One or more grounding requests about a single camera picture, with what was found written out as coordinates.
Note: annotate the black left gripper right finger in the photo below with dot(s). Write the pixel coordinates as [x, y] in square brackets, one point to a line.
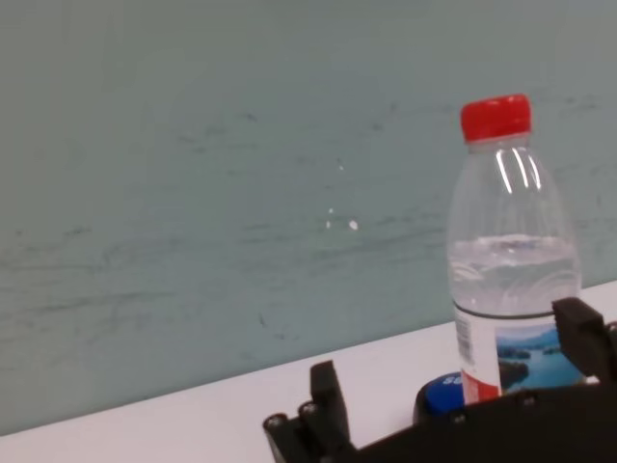
[581, 337]

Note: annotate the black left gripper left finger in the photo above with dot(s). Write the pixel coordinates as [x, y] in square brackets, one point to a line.
[328, 410]

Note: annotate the blue push button black base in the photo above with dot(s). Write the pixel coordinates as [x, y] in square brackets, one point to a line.
[441, 393]

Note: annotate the clear water bottle red cap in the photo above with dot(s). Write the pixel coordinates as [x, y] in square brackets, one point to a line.
[511, 270]

